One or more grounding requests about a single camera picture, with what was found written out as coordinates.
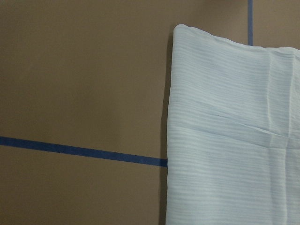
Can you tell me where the light blue button-up shirt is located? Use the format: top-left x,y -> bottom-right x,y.
166,24 -> 300,225

